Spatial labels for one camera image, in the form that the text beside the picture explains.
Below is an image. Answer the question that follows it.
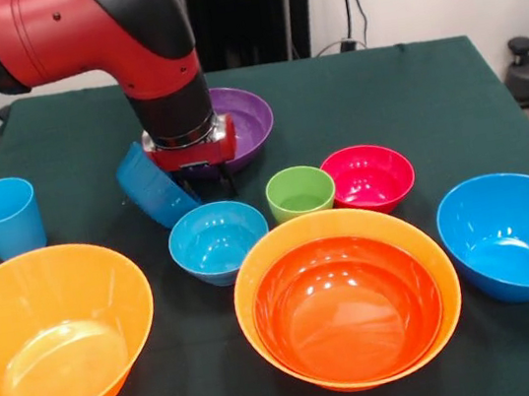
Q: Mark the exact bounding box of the purple bowl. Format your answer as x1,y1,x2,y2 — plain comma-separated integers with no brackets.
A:
207,80,282,175

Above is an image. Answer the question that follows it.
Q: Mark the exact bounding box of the green cup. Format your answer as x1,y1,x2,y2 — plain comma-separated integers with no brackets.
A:
263,162,340,226

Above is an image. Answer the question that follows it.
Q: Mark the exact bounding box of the dark green tablecloth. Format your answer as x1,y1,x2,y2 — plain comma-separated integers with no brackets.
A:
0,23,529,396

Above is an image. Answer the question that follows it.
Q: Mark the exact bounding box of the medium blue bowl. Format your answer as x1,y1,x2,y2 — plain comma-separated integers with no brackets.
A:
111,134,205,235

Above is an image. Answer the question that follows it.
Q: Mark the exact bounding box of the pink bowl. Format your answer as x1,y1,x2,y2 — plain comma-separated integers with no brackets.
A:
317,138,421,224

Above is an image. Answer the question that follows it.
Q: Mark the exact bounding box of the large blue bowl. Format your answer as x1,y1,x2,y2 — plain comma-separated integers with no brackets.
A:
430,168,529,313

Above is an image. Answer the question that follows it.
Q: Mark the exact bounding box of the red-orange bowl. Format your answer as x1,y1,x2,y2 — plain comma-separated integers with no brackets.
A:
243,223,452,396

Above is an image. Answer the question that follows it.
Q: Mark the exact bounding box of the blue cup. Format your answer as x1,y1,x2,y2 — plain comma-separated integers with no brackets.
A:
0,173,50,262

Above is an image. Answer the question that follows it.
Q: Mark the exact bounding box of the small light blue bowl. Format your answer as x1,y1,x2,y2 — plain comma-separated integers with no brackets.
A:
164,194,278,294

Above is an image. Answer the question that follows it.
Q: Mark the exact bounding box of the large orange bowl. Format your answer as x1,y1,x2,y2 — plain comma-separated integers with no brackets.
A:
223,192,474,396
0,232,168,396

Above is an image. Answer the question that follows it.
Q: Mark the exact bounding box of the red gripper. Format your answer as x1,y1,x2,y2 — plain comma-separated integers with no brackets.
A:
140,113,245,212

